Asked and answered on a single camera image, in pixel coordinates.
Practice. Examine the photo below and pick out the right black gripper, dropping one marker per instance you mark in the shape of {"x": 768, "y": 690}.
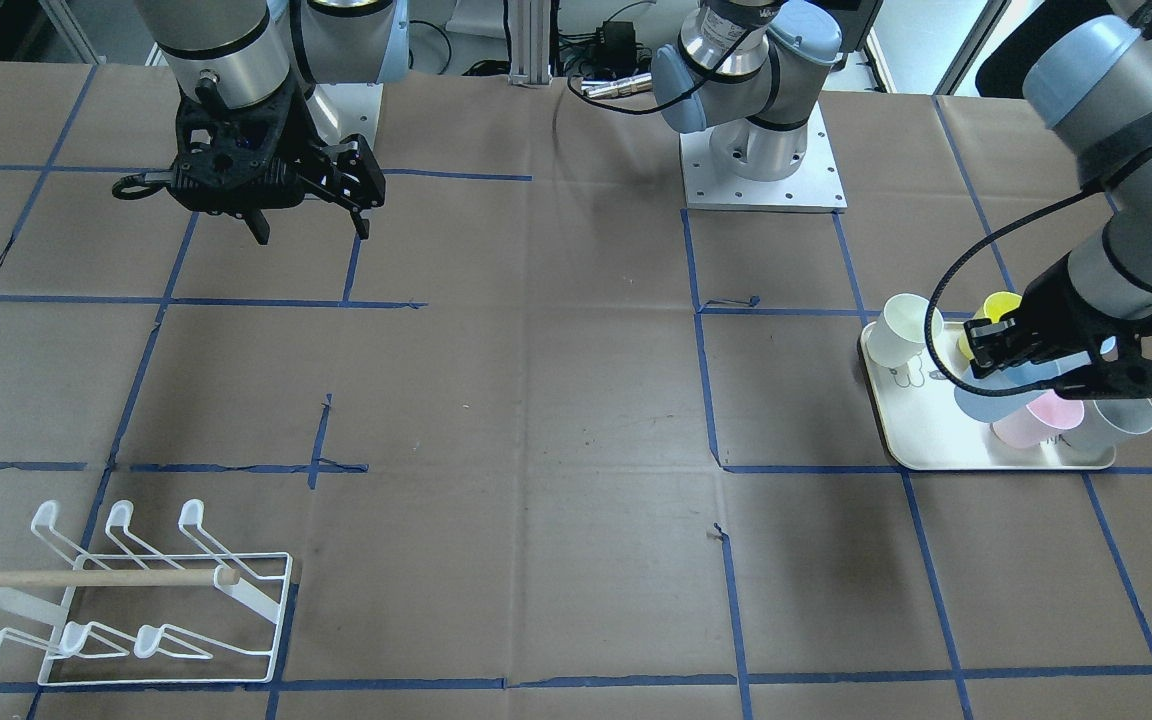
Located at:
{"x": 348, "y": 178}

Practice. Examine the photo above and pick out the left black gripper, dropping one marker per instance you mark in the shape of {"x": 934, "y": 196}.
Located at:
{"x": 1054, "y": 312}

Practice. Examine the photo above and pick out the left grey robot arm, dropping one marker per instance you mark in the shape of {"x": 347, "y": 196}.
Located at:
{"x": 773, "y": 294}

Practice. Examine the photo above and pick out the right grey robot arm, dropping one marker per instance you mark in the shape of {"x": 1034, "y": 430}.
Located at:
{"x": 232, "y": 54}

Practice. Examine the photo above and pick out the yellow plastic cup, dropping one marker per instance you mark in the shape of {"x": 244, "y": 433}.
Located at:
{"x": 994, "y": 307}

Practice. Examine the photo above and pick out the pink plastic cup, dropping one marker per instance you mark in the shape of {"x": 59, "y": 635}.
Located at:
{"x": 1044, "y": 418}

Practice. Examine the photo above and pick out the grey plastic cup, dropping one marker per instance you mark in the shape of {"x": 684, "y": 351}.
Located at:
{"x": 1108, "y": 422}

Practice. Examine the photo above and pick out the pale green plastic cup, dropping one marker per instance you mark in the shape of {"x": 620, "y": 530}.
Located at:
{"x": 899, "y": 333}

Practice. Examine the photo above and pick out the cream plastic tray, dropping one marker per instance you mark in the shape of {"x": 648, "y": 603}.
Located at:
{"x": 924, "y": 430}

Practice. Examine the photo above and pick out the black power adapter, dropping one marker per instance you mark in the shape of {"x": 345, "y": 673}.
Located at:
{"x": 615, "y": 47}

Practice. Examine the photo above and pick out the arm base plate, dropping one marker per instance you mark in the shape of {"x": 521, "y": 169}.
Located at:
{"x": 742, "y": 167}
{"x": 344, "y": 110}

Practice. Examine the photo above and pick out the aluminium frame post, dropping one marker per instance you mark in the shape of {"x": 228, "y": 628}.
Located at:
{"x": 530, "y": 27}

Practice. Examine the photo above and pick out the white wire cup rack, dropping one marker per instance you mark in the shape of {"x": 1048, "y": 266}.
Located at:
{"x": 132, "y": 614}

